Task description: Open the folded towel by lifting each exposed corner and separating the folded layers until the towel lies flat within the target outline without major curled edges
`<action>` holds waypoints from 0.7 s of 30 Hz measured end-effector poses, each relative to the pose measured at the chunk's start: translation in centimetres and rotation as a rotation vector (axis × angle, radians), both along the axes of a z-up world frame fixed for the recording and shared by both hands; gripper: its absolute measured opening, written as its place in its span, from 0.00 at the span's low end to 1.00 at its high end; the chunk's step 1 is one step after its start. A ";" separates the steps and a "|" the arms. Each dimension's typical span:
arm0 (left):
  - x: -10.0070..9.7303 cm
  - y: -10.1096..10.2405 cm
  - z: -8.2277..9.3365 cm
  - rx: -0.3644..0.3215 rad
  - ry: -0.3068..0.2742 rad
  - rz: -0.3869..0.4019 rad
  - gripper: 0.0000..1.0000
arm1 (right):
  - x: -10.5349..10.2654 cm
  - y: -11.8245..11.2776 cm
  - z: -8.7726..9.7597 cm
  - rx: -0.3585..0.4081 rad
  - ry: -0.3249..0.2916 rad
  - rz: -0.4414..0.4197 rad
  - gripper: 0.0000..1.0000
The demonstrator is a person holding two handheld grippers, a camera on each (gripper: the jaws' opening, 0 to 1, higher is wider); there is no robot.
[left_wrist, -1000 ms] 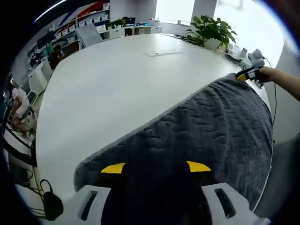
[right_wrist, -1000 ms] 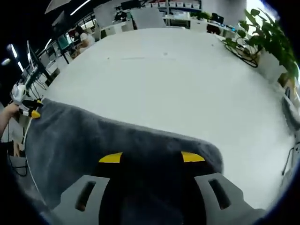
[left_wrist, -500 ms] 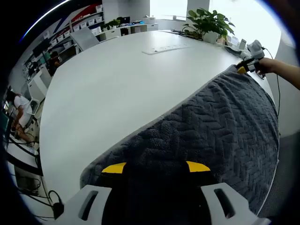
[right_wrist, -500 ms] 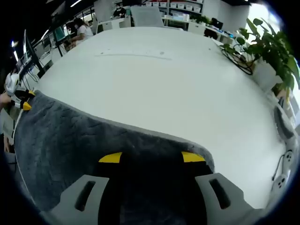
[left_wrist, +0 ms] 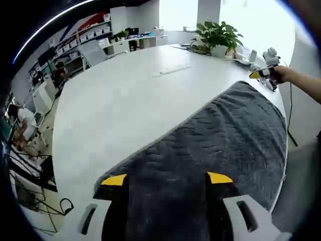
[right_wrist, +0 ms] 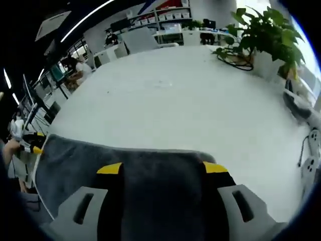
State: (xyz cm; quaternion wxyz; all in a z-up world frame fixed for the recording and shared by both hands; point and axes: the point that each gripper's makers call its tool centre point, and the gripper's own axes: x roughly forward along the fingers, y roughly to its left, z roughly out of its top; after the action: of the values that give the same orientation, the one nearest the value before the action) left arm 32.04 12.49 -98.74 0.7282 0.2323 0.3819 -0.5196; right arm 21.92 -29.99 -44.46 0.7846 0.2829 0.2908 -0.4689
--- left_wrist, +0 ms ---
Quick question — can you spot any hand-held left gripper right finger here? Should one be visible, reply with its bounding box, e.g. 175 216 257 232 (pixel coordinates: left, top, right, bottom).
205 172 293 241

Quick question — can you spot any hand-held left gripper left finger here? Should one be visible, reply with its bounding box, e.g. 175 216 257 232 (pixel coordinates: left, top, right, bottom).
79 173 128 241

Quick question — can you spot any grey towel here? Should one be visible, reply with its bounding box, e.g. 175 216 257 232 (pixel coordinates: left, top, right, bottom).
93 80 288 241

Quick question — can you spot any person's right hand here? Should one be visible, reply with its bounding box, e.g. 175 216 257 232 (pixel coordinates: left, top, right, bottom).
272 64 299 85

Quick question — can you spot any white device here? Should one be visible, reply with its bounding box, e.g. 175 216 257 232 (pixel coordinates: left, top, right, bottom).
258 76 278 93

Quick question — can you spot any white plant pot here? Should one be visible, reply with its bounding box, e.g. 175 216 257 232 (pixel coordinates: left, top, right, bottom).
211 45 228 59

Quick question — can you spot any large green potted plant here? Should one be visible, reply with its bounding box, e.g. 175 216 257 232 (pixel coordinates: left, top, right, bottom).
192 20 244 55

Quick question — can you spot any white low cabinet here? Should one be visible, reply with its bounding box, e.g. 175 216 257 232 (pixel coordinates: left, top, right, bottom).
104 35 168 55

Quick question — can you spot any black device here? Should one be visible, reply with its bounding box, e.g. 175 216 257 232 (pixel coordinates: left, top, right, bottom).
124 27 139 38

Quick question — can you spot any small green plant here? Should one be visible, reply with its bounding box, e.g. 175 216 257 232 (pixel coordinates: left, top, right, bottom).
110 30 130 42

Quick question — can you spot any black monitor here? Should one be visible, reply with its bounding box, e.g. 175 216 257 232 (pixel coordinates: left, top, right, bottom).
37 47 57 66

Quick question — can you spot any shelf with white bins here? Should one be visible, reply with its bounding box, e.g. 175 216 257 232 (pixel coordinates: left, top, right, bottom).
54 21 112 55

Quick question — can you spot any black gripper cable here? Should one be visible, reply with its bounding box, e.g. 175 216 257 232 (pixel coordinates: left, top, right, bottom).
283 59 298 148

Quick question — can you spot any black floor cable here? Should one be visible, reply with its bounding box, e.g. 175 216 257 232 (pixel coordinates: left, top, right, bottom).
32 197 75 216

